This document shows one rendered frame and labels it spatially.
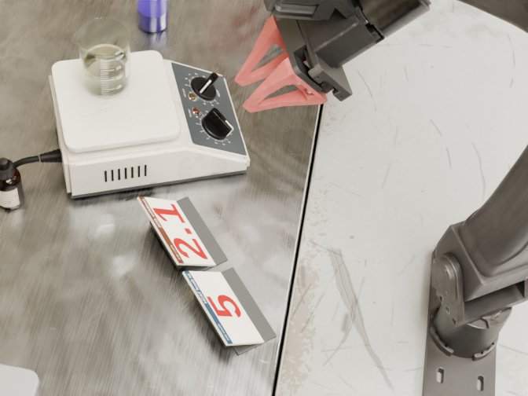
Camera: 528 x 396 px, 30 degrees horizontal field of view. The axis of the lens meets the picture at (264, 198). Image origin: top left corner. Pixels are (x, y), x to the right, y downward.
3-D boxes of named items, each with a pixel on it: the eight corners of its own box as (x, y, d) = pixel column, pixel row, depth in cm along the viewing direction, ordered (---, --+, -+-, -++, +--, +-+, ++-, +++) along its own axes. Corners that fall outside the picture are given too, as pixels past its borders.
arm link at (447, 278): (434, 250, 91) (465, 300, 88) (515, 222, 93) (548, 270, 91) (419, 284, 96) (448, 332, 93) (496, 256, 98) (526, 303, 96)
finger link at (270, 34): (229, 106, 95) (309, 55, 92) (214, 52, 99) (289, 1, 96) (268, 133, 101) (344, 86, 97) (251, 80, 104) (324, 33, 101)
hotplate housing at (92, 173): (222, 88, 117) (227, 41, 110) (249, 176, 110) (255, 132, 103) (32, 112, 112) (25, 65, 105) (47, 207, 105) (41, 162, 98)
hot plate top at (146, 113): (160, 53, 108) (160, 48, 108) (183, 138, 102) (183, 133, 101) (50, 67, 106) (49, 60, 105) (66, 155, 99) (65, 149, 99)
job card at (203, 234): (187, 197, 108) (188, 175, 104) (228, 261, 103) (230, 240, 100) (137, 218, 105) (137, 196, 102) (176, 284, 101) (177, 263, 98)
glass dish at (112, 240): (134, 272, 102) (134, 261, 100) (81, 264, 102) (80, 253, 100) (144, 228, 105) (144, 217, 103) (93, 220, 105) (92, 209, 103)
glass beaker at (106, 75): (126, 62, 107) (126, 8, 100) (137, 100, 104) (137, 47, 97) (71, 70, 105) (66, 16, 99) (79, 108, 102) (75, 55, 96)
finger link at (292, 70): (232, 112, 95) (311, 61, 92) (215, 57, 99) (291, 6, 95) (269, 139, 100) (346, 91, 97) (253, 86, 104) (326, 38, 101)
